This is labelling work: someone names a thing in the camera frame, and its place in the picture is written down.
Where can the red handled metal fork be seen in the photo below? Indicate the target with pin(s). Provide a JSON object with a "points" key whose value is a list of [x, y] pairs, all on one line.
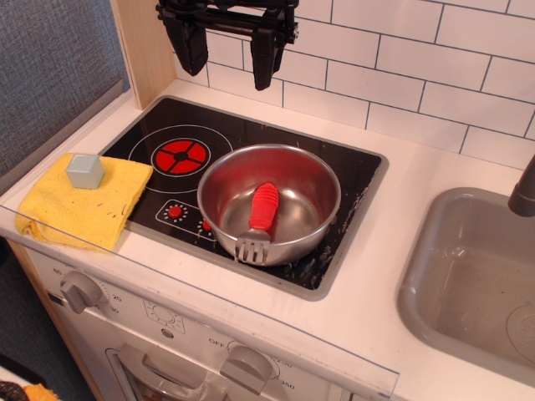
{"points": [[252, 246]]}

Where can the light blue cube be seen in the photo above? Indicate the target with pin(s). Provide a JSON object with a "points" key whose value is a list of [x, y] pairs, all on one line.
{"points": [[85, 171]]}

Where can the grey left oven knob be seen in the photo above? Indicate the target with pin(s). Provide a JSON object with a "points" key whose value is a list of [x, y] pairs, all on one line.
{"points": [[80, 291]]}

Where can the black toy stovetop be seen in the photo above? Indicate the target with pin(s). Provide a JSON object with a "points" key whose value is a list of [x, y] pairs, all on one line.
{"points": [[207, 165]]}

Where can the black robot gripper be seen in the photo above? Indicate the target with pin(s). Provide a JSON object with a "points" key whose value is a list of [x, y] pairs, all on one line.
{"points": [[271, 24]]}

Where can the yellow folded cloth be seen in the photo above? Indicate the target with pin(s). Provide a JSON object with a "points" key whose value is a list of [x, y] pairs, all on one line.
{"points": [[54, 211]]}

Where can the grey right oven knob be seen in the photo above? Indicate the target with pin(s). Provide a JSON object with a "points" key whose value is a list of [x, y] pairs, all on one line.
{"points": [[247, 368]]}

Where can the stainless steel pot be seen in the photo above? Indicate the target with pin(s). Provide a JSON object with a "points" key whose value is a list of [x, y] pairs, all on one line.
{"points": [[309, 198]]}

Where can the orange yellow fabric object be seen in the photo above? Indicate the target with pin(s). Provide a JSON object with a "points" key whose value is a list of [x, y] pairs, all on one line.
{"points": [[11, 391]]}

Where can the grey faucet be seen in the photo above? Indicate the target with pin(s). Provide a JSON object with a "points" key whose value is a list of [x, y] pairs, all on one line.
{"points": [[522, 199]]}

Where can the grey plastic sink basin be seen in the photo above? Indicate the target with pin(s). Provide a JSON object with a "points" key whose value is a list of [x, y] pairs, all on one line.
{"points": [[468, 288]]}

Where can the grey oven knob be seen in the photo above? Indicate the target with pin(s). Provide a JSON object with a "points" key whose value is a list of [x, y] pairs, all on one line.
{"points": [[247, 368], [80, 291]]}

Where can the white toy oven front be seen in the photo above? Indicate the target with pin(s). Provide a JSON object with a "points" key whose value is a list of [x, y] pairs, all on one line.
{"points": [[136, 349]]}

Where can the light wooden side panel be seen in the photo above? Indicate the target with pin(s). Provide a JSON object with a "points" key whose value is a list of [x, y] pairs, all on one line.
{"points": [[146, 49]]}

